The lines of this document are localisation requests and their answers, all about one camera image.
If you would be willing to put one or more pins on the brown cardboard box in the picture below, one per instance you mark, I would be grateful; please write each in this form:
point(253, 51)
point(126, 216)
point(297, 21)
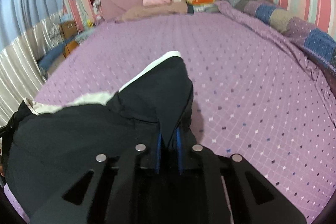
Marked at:
point(69, 29)

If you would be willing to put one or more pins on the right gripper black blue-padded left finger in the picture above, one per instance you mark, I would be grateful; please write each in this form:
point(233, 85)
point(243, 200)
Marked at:
point(111, 190)

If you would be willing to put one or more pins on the black and white large garment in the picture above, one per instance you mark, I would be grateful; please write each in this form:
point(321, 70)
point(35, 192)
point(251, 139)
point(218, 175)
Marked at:
point(41, 152)

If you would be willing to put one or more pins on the blue cloth on floor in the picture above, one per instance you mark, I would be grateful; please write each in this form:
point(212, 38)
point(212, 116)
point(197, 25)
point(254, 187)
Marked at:
point(46, 61)

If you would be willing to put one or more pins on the blue and cream curtain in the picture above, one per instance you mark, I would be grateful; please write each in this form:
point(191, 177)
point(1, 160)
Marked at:
point(25, 39)

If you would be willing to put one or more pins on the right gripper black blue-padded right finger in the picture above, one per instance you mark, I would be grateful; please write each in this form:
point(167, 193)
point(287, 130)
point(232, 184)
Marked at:
point(218, 189)

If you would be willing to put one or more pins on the purple patterned bed sheet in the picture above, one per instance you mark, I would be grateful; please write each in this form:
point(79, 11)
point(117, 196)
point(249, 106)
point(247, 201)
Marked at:
point(254, 94)

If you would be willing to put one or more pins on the brown flat pillow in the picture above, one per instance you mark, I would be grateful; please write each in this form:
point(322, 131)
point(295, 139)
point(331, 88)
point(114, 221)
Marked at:
point(140, 12)

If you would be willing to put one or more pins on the patchwork purple blue quilt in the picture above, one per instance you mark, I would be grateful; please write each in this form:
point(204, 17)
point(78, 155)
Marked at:
point(313, 43)

